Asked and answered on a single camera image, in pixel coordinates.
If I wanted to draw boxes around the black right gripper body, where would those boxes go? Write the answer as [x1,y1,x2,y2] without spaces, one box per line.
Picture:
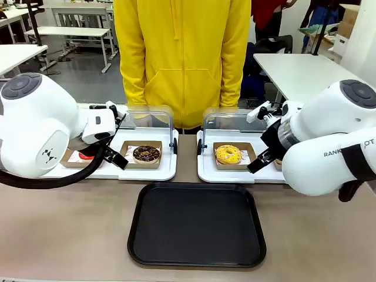
[260,119,291,160]

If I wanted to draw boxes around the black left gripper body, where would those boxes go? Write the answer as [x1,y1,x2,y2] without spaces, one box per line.
[87,135,115,160]

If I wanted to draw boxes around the chocolate glazed donut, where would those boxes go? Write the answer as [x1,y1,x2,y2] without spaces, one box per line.
[132,145,162,164]

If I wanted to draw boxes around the yellow sprinkled donut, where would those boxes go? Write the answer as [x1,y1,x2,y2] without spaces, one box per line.
[214,144,243,166]

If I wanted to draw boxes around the white display tray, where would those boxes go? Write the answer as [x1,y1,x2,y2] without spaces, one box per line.
[196,128,291,184]
[43,126,179,182]

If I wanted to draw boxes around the black serving tray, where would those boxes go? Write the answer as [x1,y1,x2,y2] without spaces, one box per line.
[126,181,267,269]

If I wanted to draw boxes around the clear plastic display lid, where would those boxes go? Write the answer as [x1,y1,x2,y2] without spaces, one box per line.
[125,104,179,154]
[197,106,266,156]

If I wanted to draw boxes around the large white table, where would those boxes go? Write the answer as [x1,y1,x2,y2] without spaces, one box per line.
[253,52,371,104]

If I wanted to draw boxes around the black office chair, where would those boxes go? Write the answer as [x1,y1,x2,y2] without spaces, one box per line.
[253,34,294,55]

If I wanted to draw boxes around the white storage box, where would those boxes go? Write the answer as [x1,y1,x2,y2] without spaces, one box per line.
[333,33,351,54]

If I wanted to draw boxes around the black pole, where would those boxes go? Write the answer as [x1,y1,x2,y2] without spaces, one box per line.
[24,0,45,48]
[311,0,333,56]

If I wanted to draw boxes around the person in yellow hoodie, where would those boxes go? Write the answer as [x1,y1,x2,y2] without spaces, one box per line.
[113,0,253,130]

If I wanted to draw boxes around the white bench table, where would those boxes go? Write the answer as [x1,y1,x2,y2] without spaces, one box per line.
[24,26,112,74]

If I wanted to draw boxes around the person in red shirt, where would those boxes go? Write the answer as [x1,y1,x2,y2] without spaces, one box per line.
[251,0,298,41]

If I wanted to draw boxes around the white table with black pole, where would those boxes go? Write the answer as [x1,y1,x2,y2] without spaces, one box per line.
[0,43,49,80]

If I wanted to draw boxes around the blue jacket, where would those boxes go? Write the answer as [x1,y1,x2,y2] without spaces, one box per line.
[302,0,341,51]

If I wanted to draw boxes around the white long table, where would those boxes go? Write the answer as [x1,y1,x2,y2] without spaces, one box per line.
[50,2,116,29]

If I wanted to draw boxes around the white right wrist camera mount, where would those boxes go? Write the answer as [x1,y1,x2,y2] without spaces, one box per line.
[246,100,283,125]

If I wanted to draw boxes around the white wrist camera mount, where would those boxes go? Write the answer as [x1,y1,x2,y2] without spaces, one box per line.
[246,100,283,125]
[89,100,130,130]

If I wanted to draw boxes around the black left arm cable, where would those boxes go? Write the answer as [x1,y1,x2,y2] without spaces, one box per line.
[0,140,108,190]

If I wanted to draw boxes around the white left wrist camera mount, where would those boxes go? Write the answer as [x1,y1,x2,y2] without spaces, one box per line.
[89,100,130,130]

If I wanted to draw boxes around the black right arm cable sleeve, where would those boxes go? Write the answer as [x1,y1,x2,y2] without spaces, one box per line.
[337,143,376,203]

